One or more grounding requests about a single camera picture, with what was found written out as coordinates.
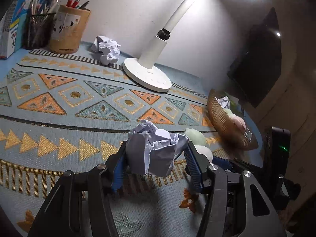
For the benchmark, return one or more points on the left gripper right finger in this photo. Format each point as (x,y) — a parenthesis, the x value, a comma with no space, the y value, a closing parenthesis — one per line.
(196,166)

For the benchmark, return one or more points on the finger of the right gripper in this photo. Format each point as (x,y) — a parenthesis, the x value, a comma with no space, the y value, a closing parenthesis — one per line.
(223,163)

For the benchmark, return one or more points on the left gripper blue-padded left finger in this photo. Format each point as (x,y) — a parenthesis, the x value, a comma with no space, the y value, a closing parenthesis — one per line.
(118,163)

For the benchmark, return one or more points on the white paper ball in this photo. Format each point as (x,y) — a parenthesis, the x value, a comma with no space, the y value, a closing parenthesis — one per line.
(153,151)

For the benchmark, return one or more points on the white blue plush toy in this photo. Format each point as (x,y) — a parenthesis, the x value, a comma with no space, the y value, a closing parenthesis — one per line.
(205,151)

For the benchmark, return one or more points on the pale green plush toy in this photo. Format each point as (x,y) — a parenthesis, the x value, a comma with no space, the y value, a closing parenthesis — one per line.
(196,137)

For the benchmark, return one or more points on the brown ribbed glass bowl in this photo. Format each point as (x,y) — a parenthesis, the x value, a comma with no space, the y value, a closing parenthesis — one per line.
(226,128)

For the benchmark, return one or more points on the pink plush toy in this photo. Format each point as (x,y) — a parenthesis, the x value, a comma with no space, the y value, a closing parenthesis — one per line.
(238,121)

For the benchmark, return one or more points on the crumpled papers in bowl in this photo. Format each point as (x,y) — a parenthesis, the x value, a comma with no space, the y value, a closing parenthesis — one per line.
(224,102)

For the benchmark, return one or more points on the patterned blue table cloth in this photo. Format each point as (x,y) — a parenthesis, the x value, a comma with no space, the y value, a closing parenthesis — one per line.
(67,112)

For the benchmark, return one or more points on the white desk lamp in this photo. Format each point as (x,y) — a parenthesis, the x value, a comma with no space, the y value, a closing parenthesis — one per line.
(201,37)

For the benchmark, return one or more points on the crumpled paper near lamp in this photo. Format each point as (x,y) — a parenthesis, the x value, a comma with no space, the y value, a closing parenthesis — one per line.
(108,48)

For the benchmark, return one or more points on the brown cardboard pen holder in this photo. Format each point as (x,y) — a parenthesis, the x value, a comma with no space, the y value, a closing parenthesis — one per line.
(68,29)

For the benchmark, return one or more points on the black mesh pen holder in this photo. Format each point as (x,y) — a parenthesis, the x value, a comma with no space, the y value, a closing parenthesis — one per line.
(37,31)

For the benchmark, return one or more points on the blue study book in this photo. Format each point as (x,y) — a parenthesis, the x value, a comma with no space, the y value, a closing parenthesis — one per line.
(12,26)

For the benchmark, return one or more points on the black tracking camera box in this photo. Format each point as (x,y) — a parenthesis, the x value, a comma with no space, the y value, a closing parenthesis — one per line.
(276,150)

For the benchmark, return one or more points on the black wall television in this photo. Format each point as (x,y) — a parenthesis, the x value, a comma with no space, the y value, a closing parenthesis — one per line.
(258,67)

